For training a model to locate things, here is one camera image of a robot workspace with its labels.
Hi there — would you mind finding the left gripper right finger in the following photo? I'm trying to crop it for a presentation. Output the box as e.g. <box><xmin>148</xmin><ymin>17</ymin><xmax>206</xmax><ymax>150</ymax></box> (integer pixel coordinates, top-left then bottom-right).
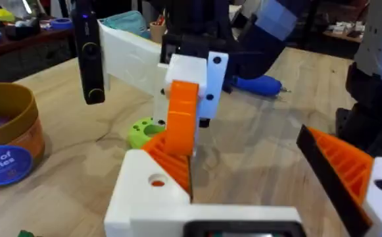
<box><xmin>296</xmin><ymin>124</ymin><xmax>382</xmax><ymax>237</ymax></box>

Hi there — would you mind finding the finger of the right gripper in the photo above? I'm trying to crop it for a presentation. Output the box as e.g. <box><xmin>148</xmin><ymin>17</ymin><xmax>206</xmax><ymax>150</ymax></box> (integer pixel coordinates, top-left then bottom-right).
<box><xmin>153</xmin><ymin>54</ymin><xmax>208</xmax><ymax>157</ymax></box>
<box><xmin>197</xmin><ymin>51</ymin><xmax>229</xmax><ymax>129</ymax></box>

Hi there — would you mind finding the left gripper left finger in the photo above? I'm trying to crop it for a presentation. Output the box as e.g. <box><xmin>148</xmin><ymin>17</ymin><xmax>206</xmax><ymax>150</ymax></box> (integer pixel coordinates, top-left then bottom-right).
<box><xmin>104</xmin><ymin>131</ymin><xmax>193</xmax><ymax>237</ymax></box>

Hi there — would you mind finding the blue electric screwdriver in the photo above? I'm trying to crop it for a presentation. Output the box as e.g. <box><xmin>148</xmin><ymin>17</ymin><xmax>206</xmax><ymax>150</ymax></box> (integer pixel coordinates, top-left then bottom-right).
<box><xmin>231</xmin><ymin>74</ymin><xmax>291</xmax><ymax>97</ymax></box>

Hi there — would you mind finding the teal cloth bag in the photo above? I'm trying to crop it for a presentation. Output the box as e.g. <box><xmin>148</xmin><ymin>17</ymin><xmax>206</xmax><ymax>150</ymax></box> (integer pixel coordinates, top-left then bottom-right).
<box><xmin>100</xmin><ymin>10</ymin><xmax>151</xmax><ymax>40</ymax></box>

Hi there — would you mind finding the cardboard cup with pens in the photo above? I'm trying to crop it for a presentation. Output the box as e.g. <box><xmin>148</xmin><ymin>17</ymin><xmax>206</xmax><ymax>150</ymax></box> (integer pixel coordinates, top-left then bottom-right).
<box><xmin>149</xmin><ymin>15</ymin><xmax>168</xmax><ymax>44</ymax></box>

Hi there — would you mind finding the green disc with holes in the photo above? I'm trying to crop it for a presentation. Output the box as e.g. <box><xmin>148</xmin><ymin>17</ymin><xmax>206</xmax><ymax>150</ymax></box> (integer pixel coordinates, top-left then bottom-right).
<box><xmin>127</xmin><ymin>117</ymin><xmax>166</xmax><ymax>149</ymax></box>

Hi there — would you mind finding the blue tape roll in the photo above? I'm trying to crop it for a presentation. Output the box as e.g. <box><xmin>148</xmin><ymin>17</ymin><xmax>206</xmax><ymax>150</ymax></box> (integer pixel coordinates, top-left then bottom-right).
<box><xmin>50</xmin><ymin>18</ymin><xmax>75</xmax><ymax>31</ymax></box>

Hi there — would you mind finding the dark wooden side table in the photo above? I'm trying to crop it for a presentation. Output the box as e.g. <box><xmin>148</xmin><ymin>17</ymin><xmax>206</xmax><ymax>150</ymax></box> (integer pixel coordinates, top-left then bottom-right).
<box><xmin>0</xmin><ymin>28</ymin><xmax>77</xmax><ymax>83</ymax></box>

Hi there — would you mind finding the black tool heap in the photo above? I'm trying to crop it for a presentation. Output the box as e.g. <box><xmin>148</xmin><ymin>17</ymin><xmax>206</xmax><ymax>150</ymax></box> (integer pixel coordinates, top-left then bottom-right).
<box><xmin>5</xmin><ymin>18</ymin><xmax>41</xmax><ymax>41</ymax></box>

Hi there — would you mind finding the table with small boxes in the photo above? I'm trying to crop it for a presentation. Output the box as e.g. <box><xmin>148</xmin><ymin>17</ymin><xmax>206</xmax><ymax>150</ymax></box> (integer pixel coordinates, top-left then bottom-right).
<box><xmin>322</xmin><ymin>20</ymin><xmax>366</xmax><ymax>44</ymax></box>

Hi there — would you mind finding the brown toy tub blue label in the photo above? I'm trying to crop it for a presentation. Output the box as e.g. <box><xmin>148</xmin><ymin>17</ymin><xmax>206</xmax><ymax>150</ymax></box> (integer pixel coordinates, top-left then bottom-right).
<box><xmin>0</xmin><ymin>82</ymin><xmax>46</xmax><ymax>188</ymax></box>

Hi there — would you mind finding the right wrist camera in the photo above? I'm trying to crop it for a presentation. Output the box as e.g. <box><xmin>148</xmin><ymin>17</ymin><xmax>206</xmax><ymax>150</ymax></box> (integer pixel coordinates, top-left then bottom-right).
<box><xmin>71</xmin><ymin>6</ymin><xmax>106</xmax><ymax>105</ymax></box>

